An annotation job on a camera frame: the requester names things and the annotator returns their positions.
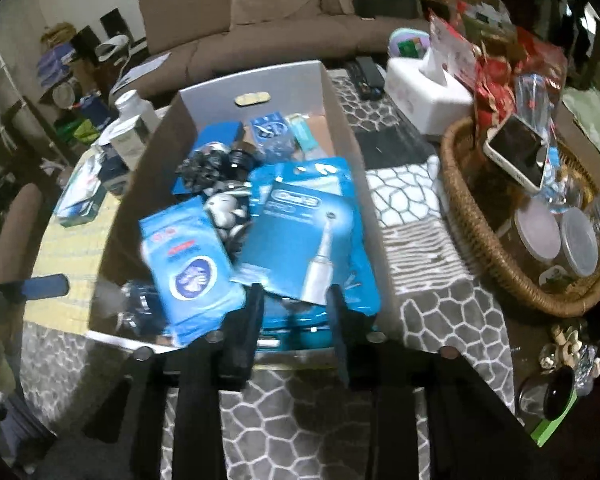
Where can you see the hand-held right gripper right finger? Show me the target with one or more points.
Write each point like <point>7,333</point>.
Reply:
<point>339,330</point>

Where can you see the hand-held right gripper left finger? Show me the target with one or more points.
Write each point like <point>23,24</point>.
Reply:
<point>250,330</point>

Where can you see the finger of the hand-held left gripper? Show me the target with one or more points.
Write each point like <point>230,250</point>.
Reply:
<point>47,286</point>

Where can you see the teal packet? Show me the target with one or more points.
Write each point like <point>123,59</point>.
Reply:
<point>305,336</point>

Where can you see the blue packet white round print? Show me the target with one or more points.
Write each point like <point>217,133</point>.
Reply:
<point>190,270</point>

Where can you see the dark blue pouch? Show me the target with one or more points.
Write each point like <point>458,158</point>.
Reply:
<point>140,305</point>

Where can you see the electric toothbrush blister pack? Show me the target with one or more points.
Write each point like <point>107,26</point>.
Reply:
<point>300,230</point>

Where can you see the white black dog figure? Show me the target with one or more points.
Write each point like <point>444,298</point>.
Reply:
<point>222,205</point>

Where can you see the black object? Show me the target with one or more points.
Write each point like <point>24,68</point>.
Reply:
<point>202,167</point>

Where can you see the blue box round logo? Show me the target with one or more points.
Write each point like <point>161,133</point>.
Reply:
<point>220,132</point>

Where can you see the clear floss pick box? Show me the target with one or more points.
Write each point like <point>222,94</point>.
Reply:
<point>270,130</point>

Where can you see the teal toothbrush case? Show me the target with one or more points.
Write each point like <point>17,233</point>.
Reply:
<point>300,132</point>

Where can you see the white cardboard box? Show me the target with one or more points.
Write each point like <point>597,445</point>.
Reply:
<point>280,77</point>

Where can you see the dark wooden desktop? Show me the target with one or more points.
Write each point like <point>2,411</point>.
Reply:
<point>525,340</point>

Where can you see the yellow checked tablecloth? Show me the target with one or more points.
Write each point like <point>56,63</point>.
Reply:
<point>65,255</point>

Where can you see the brown chair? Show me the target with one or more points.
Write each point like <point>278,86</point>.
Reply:
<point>15,230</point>

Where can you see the white plastic bag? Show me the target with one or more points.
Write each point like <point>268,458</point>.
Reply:
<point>82,185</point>

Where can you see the dark blue glass jar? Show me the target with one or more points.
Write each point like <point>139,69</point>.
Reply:
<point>112,175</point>

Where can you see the bright green bag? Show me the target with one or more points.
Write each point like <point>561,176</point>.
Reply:
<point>82,131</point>

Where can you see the wicker basket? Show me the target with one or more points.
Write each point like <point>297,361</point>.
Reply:
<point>485,255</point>

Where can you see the white carton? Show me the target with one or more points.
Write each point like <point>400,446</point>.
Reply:
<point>130,142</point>

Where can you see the round pale tin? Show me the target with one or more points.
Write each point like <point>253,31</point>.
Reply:
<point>63,93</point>

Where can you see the white plastic bottle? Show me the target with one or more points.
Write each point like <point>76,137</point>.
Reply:
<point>130,102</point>

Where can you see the stack of blue boxes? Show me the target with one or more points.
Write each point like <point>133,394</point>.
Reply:
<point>55,62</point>

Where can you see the small shell ornament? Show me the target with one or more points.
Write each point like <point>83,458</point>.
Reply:
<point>562,347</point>

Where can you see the black cup green base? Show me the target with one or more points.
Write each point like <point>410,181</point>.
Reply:
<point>557,395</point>

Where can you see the white paper sheet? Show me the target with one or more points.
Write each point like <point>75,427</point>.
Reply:
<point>145,67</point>

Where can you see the white curved headset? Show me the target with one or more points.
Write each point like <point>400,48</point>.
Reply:
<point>112,47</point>

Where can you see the black speaker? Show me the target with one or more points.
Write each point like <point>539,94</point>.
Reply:
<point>111,23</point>
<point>86,41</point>

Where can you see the white tissue box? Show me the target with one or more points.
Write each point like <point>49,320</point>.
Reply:
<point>420,95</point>

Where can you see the white smartphone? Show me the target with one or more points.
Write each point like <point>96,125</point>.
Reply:
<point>515,152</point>

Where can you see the yellow woven basket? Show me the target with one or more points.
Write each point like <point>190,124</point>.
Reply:
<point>57,33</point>

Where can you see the red gold snack packet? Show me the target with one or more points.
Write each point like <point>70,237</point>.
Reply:
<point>497,85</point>

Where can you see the brown sofa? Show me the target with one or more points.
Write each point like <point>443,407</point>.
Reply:
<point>260,35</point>

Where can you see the purple round container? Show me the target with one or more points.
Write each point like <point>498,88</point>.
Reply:
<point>407,42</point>

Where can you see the clear plastic bottle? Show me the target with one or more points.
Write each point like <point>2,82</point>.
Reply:
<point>532,102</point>

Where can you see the red white snack packet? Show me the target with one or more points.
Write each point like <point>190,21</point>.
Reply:
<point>450,45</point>

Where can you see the pale green plastic bag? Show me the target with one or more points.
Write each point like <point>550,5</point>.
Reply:
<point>597,120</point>

